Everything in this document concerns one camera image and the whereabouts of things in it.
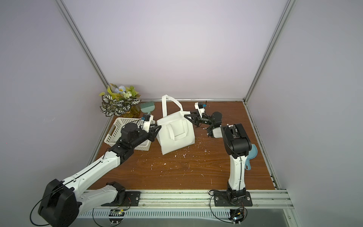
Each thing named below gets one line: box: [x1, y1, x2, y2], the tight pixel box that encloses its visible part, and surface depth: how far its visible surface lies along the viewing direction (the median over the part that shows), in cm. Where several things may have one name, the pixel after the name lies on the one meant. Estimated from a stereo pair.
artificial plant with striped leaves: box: [98, 83, 142, 119], surface depth 89 cm
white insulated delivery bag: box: [155, 94, 196, 156], surface depth 85 cm
